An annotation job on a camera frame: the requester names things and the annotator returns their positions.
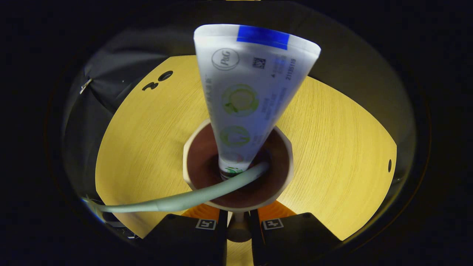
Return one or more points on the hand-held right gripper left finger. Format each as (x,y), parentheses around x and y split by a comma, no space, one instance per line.
(222,236)

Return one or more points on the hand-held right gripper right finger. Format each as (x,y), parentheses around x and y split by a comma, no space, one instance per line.
(255,236)

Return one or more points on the light blue toothbrush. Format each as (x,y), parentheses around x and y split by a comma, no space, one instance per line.
(184,201)

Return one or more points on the beige cup with brown inside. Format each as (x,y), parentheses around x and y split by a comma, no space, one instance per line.
(205,173)

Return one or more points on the white toothpaste tube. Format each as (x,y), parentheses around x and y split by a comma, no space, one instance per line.
(251,74)

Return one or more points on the wooden desktop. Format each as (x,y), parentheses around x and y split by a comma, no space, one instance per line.
(332,147)

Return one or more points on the black backdrop cloth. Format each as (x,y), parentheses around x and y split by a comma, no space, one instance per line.
(111,70)

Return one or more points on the small white clip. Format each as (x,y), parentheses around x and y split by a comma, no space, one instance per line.
(85,85)

